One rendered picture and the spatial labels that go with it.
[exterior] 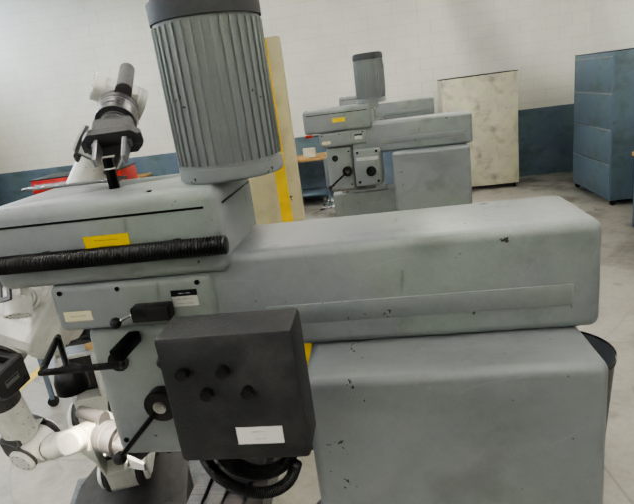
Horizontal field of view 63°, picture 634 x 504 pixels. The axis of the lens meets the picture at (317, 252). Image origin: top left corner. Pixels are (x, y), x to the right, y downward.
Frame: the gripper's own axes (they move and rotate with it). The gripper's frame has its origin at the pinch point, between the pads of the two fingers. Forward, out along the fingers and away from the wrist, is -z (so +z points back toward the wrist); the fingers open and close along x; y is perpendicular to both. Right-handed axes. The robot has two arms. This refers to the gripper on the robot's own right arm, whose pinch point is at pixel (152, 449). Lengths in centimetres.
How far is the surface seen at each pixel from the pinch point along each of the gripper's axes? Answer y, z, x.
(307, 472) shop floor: 123, 43, 125
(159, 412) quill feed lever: -22.3, -19.3, -10.7
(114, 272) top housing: -53, -17, -11
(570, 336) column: -34, -93, 18
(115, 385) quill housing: -27.1, -8.7, -11.2
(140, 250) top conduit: -58, -26, -11
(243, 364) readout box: -45, -54, -22
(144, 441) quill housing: -13.0, -11.6, -10.1
